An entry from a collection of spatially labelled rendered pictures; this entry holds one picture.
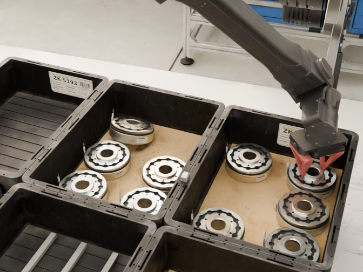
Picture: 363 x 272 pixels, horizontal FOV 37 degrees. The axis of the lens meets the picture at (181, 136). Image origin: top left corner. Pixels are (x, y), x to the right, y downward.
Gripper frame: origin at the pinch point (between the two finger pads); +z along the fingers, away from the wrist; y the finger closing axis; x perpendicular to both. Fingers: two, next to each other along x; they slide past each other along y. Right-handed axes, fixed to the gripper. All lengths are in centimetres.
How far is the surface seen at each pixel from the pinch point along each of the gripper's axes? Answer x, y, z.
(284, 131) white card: 10.7, -1.4, -2.7
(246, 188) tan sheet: 2.9, -13.9, 3.8
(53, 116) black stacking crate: 43, -49, 3
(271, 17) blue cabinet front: 163, 77, 55
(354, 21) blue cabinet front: 138, 112, 52
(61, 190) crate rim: 5, -52, -7
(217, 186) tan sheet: 5.6, -19.5, 3.6
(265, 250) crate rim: -21.1, -22.1, -6.6
